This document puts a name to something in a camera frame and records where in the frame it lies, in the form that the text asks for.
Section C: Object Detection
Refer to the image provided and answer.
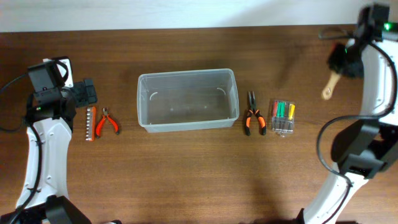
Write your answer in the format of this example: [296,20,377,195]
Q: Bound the small red-handled cutting pliers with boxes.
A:
[95,107,121,139]

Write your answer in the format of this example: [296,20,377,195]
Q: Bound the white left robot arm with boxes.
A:
[1,79,97,223]

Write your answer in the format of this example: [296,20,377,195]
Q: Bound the clear case of screwdrivers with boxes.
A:
[272,100,295,138]

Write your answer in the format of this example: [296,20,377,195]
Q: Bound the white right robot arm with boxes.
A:
[294,2,397,223]

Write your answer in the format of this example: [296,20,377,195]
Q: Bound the orange-black long-nose pliers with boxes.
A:
[244,91,267,136]

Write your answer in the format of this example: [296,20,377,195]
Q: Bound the clear plastic container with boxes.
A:
[137,68,239,133]

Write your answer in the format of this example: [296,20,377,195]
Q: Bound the orange screwdriver bit holder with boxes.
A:
[85,106,96,141]

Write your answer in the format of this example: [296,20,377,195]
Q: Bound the orange scraper with wooden handle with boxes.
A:
[322,71,341,100]

